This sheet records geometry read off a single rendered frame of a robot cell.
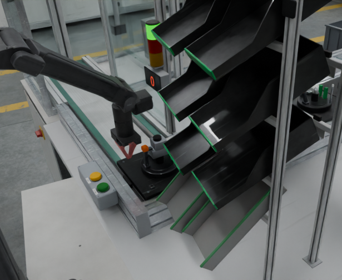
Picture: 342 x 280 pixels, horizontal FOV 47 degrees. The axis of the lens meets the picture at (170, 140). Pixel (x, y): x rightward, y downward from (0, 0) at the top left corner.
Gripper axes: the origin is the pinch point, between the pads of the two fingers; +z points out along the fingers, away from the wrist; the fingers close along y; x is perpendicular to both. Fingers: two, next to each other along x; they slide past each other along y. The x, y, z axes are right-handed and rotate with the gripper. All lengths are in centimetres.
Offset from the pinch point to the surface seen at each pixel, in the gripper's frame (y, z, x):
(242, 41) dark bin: -44, -49, -10
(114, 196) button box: -1.9, 12.2, 8.0
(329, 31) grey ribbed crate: 85, 22, -197
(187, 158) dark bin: -29.3, -14.5, -5.3
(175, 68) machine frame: 78, 12, -64
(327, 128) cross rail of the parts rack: -51, -25, -30
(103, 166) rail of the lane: 12.8, 10.1, 5.5
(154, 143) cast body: -1.8, -2.5, -8.9
